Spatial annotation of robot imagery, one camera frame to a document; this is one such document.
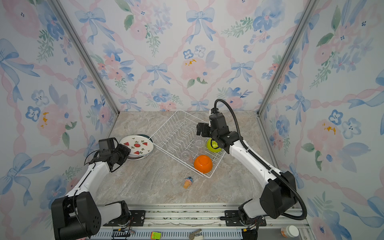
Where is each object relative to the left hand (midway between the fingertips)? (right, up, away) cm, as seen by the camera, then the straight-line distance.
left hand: (130, 147), depth 87 cm
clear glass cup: (+40, +2, +3) cm, 40 cm away
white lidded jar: (+79, -33, -23) cm, 88 cm away
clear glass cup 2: (+32, -5, +1) cm, 33 cm away
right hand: (+42, +13, -5) cm, 45 cm away
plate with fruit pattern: (+2, 0, +8) cm, 8 cm away
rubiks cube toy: (+20, -37, -20) cm, 47 cm away
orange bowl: (+42, -9, -1) cm, 43 cm away
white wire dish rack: (+27, +3, +14) cm, 30 cm away
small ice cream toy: (+34, -19, -4) cm, 39 cm away
